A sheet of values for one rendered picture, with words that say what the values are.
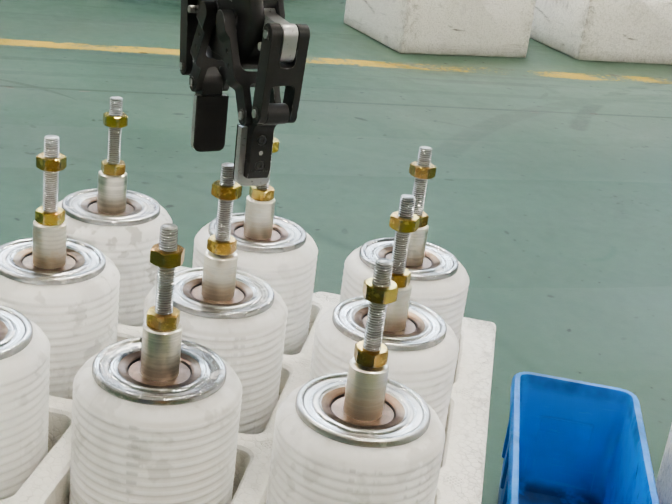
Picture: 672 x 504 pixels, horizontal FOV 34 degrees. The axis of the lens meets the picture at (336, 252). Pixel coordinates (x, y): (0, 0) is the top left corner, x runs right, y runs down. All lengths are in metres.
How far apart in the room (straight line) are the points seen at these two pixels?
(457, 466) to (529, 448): 0.31
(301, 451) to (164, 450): 0.07
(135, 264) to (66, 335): 0.12
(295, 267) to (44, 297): 0.19
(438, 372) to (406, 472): 0.13
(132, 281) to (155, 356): 0.24
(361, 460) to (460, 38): 2.46
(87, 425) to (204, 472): 0.07
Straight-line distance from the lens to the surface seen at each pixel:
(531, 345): 1.32
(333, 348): 0.69
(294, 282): 0.82
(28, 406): 0.66
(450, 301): 0.80
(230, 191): 0.70
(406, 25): 2.90
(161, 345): 0.61
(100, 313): 0.75
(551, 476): 1.03
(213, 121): 0.72
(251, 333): 0.70
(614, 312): 1.47
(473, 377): 0.83
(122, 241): 0.83
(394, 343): 0.68
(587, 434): 1.01
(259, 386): 0.72
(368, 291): 0.57
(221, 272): 0.71
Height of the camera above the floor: 0.55
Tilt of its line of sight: 22 degrees down
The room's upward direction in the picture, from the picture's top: 7 degrees clockwise
